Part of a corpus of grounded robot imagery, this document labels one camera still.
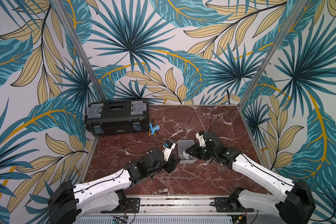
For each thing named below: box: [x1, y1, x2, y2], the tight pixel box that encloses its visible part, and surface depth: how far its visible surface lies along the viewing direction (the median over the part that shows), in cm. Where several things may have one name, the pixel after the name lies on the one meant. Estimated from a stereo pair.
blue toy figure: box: [148, 122, 161, 137], surface depth 102 cm
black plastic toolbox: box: [84, 99, 150, 137], surface depth 94 cm
